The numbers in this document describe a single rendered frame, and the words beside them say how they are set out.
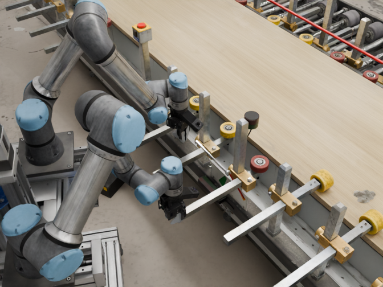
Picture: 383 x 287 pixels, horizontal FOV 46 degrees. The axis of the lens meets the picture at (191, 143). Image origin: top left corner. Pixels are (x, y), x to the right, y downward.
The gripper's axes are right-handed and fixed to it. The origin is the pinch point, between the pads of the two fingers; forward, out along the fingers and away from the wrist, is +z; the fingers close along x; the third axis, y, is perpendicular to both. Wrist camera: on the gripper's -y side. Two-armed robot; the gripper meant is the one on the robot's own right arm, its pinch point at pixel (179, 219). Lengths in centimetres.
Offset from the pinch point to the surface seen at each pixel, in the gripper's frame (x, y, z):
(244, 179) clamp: 2.0, -32.5, -4.4
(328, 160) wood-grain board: 17, -67, -7
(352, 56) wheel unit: -33, -141, -6
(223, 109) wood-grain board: -37, -51, -7
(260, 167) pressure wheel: 3.1, -40.1, -8.1
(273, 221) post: 21.8, -32.0, 2.9
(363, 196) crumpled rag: 39, -63, -8
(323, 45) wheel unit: -54, -142, -2
